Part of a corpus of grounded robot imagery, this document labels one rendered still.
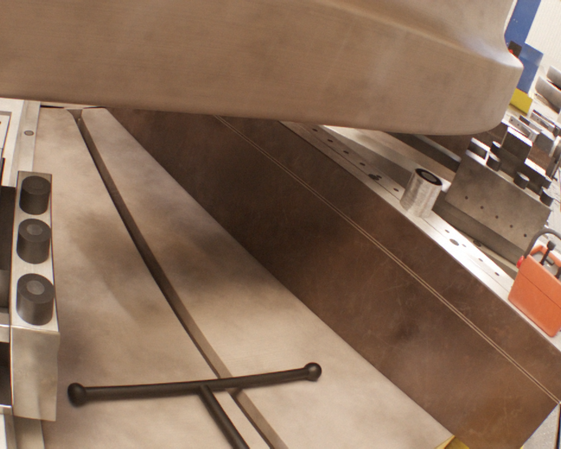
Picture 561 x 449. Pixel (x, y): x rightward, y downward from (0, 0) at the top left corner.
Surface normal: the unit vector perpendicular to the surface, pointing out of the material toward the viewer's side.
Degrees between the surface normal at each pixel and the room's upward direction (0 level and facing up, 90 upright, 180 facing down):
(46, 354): 90
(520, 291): 97
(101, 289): 0
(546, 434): 0
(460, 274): 90
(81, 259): 0
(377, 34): 90
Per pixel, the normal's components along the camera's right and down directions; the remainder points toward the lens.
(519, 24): -0.40, 0.31
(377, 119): 0.59, 0.57
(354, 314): -0.67, 0.11
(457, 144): -0.01, 0.48
